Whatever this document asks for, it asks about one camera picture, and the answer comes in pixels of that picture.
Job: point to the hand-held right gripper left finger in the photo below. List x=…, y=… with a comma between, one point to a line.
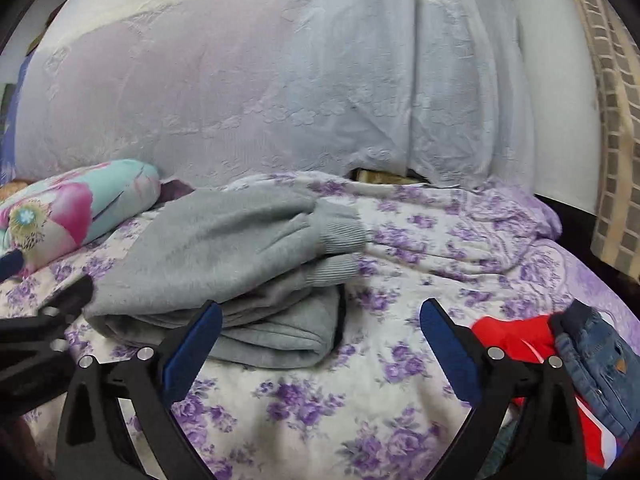
x=195, y=345

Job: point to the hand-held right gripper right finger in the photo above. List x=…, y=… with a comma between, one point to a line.
x=450, y=355

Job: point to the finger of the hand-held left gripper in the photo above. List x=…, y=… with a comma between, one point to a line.
x=10, y=265
x=72, y=300

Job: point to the grey sweatshirt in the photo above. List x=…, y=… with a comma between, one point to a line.
x=225, y=250

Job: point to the red garment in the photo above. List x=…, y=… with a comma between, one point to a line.
x=515, y=332

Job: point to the folded turquoise floral blanket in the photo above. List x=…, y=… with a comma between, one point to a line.
x=75, y=205

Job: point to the purple floral bed sheet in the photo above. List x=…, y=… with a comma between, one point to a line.
x=390, y=270

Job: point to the blue patterned cloth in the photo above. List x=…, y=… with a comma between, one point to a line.
x=12, y=125

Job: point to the blue denim jeans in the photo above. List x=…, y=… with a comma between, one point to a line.
x=600, y=360

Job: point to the beige checkered curtain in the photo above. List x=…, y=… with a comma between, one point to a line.
x=617, y=135

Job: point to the lavender embossed bedding cover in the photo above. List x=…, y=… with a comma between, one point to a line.
x=275, y=70

